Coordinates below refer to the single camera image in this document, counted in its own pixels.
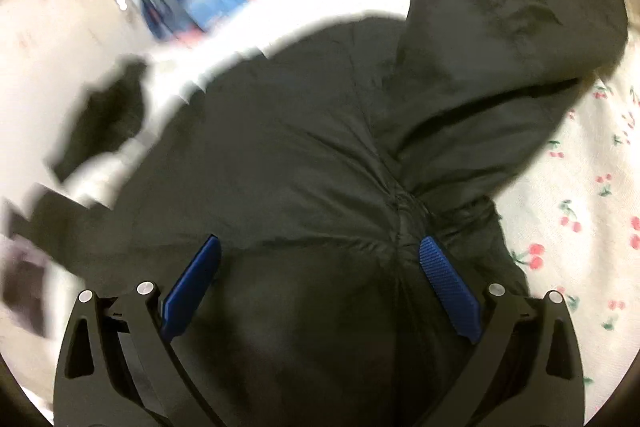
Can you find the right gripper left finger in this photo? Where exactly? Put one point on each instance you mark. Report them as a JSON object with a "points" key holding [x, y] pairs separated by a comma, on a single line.
{"points": [[117, 367]]}

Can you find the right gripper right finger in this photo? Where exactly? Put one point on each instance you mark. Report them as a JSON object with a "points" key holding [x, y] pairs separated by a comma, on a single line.
{"points": [[525, 368]]}

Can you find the black puffer jacket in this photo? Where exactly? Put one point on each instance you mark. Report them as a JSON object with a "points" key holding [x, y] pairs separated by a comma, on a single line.
{"points": [[320, 169]]}

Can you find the purple lilac jacket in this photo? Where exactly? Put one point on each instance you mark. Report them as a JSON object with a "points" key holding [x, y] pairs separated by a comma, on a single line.
{"points": [[25, 265]]}

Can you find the cherry print bed sheet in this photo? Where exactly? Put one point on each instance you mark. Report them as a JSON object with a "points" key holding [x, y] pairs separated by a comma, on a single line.
{"points": [[572, 220]]}

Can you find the black garment by headboard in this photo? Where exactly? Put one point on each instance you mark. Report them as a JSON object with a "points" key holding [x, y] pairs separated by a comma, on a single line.
{"points": [[110, 117]]}

